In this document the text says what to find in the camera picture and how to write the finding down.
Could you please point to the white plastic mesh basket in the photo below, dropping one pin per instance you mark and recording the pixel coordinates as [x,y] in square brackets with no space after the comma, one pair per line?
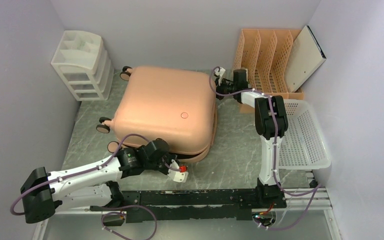
[303,146]

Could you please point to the white flat board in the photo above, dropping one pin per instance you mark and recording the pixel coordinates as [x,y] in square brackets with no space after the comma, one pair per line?
[305,57]

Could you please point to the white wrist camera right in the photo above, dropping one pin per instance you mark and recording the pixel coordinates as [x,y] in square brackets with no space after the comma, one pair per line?
[218,72]

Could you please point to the black suitcase wheel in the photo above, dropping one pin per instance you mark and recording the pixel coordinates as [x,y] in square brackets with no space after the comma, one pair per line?
[126,73]
[104,125]

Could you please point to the orange plastic file rack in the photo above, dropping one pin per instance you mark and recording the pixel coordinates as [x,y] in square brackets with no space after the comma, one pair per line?
[264,53]

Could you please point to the pink hard-shell suitcase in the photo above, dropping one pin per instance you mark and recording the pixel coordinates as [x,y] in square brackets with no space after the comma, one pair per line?
[175,105]

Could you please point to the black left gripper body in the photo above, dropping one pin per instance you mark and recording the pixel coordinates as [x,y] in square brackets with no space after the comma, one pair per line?
[162,165]

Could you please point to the white plastic drawer organizer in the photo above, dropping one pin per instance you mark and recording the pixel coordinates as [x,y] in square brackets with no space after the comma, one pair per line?
[84,65]

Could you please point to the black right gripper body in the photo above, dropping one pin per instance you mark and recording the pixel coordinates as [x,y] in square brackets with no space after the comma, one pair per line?
[224,89]

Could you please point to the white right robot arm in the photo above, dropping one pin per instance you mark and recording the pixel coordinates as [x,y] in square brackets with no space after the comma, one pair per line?
[271,124]

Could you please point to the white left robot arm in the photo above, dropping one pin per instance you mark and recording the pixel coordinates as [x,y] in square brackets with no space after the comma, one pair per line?
[45,193]

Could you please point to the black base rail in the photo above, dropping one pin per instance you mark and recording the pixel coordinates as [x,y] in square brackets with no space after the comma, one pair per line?
[240,204]

